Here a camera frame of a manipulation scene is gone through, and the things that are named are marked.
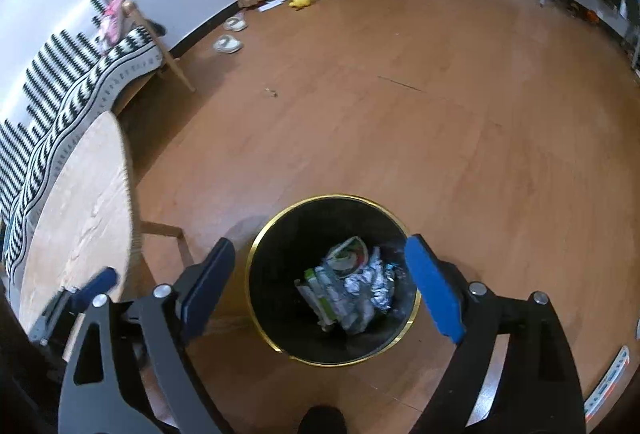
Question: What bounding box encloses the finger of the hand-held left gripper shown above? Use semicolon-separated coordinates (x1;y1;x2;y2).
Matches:
65;266;119;315

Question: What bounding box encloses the wooden frame sofa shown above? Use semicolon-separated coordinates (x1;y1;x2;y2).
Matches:
0;0;196;275

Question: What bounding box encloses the silver foil wrapper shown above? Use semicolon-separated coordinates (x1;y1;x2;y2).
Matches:
345;246;401;315

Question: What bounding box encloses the black white striped blanket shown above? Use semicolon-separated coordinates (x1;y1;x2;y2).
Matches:
0;0;166;272

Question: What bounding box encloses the pink cartoon cushion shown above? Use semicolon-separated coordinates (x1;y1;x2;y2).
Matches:
97;0;128;47

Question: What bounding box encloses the white ruler strip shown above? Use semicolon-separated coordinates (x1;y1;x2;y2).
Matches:
584;345;630;425

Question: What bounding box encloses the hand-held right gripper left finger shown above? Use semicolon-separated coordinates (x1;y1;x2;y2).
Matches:
59;237;236;434

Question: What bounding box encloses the red green printed wrapper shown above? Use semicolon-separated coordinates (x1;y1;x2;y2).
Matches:
322;236;371;275

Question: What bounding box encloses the green white carton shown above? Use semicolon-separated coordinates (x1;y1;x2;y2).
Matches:
294;264;346;330

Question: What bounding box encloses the black gold-rimmed trash bin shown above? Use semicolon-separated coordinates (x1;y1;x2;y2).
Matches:
245;194;422;367

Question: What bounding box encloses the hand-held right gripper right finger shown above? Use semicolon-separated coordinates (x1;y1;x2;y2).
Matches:
404;234;586;434

